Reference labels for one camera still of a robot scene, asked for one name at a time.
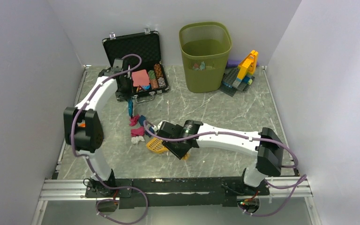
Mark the green mesh waste basket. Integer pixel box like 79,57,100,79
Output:
179,22,232,93

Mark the pink paper scrap lone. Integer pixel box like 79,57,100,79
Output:
130,127,145,137

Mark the orange slotted scoop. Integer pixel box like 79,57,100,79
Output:
146,138,190,161

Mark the white paper scrap left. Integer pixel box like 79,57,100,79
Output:
131,136,145,144

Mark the blue hand brush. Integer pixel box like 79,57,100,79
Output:
127,98,134,118

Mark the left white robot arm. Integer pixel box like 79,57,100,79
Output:
63,54,142,197

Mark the navy paper scrap upper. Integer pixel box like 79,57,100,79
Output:
138,115,148,127

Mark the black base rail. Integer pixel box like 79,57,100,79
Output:
85,177,270,209

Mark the purple cylinder toy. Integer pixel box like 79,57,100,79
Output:
226,60,240,68

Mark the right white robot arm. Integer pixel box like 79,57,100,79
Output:
157,120,285,195

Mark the navy paper scrap small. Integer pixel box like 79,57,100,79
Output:
145,127,155,137

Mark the pink paper scrap left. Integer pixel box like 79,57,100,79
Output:
129,114,140,127

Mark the toy brick construction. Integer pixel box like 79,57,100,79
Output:
218,50,259,97

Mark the black poker chip case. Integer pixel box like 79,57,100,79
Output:
102,29,170,101

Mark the cyan paper scrap top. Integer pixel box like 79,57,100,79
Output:
192,61,215,70

